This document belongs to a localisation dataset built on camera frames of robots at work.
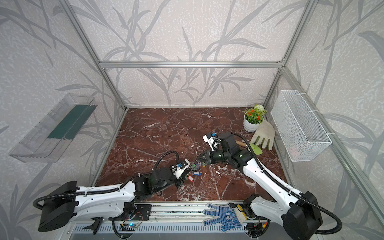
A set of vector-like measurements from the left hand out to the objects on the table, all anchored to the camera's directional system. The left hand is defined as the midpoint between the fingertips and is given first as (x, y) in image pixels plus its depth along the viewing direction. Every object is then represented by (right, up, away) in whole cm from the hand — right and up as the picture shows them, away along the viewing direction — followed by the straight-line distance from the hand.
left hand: (192, 166), depth 76 cm
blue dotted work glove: (+18, -24, -4) cm, 30 cm away
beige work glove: (+52, +16, +31) cm, 63 cm away
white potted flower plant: (+38, +25, +18) cm, 49 cm away
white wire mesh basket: (+47, +17, -14) cm, 52 cm away
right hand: (+4, +7, -3) cm, 8 cm away
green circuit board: (-31, -29, -4) cm, 42 cm away
